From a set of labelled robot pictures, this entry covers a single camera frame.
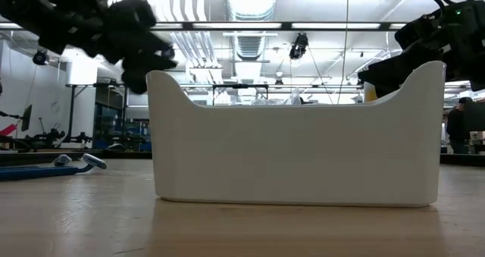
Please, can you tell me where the black background robot rig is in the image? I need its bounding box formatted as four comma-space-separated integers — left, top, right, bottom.
22, 116, 92, 150

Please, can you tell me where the blue storage shelving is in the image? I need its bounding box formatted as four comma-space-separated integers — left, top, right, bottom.
92, 86, 152, 146

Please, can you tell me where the yellow wipes canister white lid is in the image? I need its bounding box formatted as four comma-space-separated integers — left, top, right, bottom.
362, 81, 379, 103

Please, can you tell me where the blue disposable razor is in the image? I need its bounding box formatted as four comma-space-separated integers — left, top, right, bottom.
0, 154, 74, 174
0, 153, 108, 182

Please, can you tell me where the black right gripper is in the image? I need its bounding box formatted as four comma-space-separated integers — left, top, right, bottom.
357, 0, 478, 99

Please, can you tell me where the white plastic bin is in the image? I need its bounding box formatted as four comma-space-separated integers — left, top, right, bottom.
146, 60, 447, 208

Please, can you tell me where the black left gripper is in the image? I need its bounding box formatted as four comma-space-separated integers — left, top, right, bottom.
37, 0, 179, 96

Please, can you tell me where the small black monitor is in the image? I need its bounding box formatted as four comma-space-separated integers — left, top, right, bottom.
20, 104, 33, 133

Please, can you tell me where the person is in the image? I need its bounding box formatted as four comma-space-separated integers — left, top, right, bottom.
445, 96, 485, 155

